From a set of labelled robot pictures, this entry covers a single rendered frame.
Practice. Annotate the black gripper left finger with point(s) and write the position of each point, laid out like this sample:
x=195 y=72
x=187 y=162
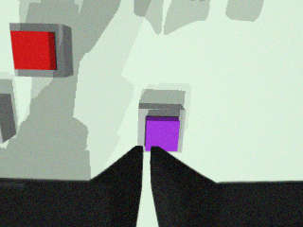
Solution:
x=111 y=199

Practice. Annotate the purple button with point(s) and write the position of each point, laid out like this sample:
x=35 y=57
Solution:
x=161 y=125

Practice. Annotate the red button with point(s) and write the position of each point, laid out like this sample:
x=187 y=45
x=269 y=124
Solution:
x=41 y=50

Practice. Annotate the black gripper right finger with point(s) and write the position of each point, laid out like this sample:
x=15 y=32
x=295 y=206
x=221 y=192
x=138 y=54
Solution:
x=183 y=197

